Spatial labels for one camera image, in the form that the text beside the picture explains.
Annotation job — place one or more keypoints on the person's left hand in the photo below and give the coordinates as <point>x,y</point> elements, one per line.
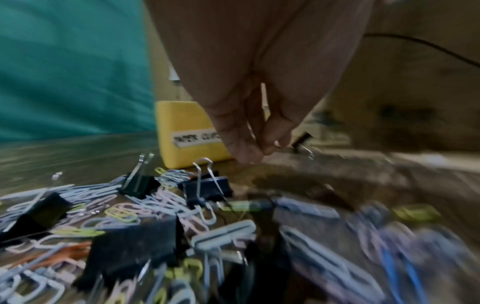
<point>255,44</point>

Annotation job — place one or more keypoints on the single black binder clip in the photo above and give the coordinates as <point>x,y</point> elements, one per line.
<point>304,139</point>

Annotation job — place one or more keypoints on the yellow divided sorting bin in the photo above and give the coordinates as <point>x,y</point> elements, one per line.
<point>176,118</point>

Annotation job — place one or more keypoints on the pile of coloured paper clips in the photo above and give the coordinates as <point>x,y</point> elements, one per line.
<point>225,234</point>

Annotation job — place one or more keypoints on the group of black binder clips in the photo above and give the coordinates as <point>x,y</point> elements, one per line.
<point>131,249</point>

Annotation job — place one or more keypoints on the wooden table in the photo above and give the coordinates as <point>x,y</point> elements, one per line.
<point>337,178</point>

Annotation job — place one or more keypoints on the teal curtain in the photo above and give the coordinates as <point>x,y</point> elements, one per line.
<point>67,74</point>

